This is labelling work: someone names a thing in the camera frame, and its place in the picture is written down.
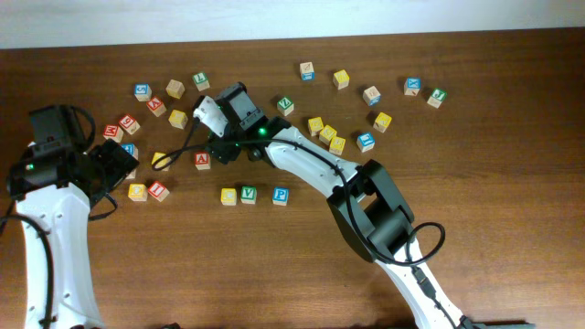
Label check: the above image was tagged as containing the yellow C letter block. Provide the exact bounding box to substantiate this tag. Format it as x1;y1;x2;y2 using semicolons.
220;187;238;206

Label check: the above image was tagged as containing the green V letter block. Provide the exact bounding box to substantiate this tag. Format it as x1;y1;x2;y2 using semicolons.
240;186;257;205

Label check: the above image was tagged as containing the blue P letter block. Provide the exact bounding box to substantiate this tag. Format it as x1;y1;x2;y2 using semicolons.
272;186;289;206

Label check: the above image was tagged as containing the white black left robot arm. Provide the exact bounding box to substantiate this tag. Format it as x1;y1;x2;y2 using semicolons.
1;105;139;328

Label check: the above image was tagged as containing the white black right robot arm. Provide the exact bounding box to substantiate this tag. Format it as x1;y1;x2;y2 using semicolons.
193;82;472;328

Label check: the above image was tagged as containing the blue H block upper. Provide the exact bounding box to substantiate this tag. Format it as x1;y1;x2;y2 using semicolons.
122;143;138;159

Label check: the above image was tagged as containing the blue h block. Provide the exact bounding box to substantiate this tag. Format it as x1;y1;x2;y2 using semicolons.
122;143;138;159
125;169;136;179

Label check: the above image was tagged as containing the blue H block lower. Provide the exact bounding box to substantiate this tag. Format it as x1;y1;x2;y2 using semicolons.
125;169;136;179

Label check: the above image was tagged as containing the red M letter block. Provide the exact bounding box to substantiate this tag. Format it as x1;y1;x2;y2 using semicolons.
102;124;123;143

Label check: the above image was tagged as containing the yellow O block lower left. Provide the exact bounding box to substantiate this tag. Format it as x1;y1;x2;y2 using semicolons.
128;184;148;202

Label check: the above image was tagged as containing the yellow o block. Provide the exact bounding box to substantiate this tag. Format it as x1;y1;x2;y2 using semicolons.
151;152;173;171
128;184;148;202

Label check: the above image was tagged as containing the red 6 number block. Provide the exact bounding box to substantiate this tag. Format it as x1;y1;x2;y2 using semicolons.
119;114;140;134

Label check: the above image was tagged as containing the yellow O block middle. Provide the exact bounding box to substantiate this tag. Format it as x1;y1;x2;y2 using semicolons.
151;152;173;171

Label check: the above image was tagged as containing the green L letter block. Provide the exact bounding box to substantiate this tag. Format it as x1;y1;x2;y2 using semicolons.
192;71;210;91

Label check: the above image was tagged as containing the red A block lower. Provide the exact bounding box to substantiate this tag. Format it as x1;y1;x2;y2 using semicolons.
194;152;211;170

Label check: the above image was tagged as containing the red a block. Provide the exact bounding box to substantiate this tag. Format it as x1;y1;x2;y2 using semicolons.
146;96;166;117
194;152;211;170

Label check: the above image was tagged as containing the yellow G letter block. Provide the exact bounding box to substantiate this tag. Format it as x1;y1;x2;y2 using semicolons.
168;110;188;130

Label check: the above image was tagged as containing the red I letter block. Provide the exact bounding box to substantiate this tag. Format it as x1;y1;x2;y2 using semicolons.
148;181;170;202

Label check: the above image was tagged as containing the green Z letter block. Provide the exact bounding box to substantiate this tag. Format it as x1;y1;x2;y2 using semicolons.
277;97;294;116

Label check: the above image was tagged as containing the plain wooden block yellow edge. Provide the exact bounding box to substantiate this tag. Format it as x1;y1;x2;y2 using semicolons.
165;80;186;100

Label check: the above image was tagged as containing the red A block upper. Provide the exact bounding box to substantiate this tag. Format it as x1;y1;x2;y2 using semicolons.
146;96;166;117

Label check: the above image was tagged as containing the blue S letter block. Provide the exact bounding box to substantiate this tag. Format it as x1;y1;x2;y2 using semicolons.
133;83;152;102

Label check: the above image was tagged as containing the yellow S letter block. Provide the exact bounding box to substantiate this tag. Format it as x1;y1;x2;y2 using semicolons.
308;117;324;136

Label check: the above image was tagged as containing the wooden block blue side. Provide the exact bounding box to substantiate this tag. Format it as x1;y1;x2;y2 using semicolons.
300;62;315;81

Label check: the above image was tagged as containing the yellow block cluster middle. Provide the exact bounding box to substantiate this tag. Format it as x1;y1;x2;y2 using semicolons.
319;125;337;145

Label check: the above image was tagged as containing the yellow block cluster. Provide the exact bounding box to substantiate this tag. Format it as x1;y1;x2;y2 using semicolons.
319;125;337;145
329;136;346;155

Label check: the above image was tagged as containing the yellow block cluster lower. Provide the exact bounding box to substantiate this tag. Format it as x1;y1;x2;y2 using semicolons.
329;136;346;155

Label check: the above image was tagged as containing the yellow block top right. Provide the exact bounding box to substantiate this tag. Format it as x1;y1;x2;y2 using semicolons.
333;69;350;90

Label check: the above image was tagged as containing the blue E letter block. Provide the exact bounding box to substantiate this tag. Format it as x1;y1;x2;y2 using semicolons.
356;133;376;153

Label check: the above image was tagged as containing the wooden block blue edge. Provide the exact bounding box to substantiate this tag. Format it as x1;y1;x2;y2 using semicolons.
362;86;381;106

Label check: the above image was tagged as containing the blue X letter block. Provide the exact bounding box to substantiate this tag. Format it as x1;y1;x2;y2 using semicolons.
404;77;421;96

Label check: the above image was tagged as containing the green J letter block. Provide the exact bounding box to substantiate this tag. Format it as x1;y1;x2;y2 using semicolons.
427;88;448;109

